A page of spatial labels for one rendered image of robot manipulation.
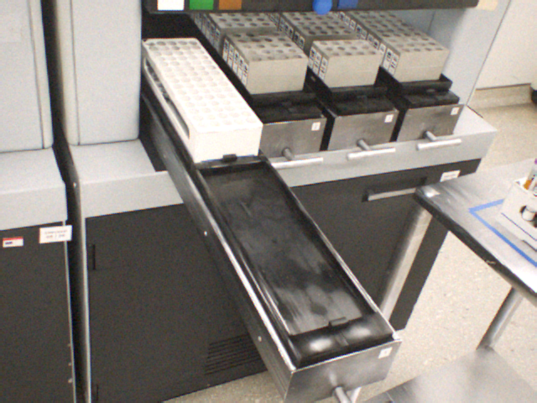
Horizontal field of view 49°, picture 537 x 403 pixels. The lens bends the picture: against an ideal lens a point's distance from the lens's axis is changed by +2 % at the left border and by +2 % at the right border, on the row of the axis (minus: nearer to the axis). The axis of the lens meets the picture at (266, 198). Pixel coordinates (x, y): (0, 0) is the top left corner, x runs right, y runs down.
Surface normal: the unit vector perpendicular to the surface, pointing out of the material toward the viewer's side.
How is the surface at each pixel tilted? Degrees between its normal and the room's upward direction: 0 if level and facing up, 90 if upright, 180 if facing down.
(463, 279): 0
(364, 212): 90
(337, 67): 90
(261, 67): 90
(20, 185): 0
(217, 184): 0
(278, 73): 90
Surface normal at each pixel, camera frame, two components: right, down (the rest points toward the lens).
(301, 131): 0.40, 0.61
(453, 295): 0.15, -0.78
